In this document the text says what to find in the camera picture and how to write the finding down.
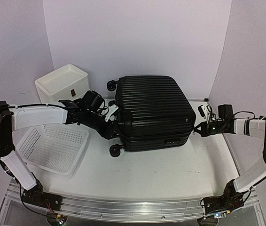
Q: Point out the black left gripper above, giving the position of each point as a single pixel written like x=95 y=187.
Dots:
x=106 y=132

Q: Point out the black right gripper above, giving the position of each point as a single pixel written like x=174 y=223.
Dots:
x=205 y=132

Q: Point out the black ribbed hard suitcase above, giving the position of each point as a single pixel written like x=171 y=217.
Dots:
x=153 y=113

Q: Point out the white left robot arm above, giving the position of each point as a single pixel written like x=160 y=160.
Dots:
x=16 y=117

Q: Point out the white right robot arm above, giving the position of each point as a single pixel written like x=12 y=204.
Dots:
x=253 y=127

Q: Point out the white drawer storage box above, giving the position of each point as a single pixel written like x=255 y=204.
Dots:
x=67 y=82

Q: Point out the white perforated plastic basket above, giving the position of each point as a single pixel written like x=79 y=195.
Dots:
x=57 y=149

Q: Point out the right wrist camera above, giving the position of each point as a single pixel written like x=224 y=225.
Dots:
x=205 y=112

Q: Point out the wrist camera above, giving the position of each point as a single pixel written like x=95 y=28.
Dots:
x=205 y=112
x=111 y=110

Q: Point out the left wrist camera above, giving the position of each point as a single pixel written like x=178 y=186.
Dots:
x=111 y=110

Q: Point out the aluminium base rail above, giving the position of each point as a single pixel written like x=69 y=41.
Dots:
x=125 y=211

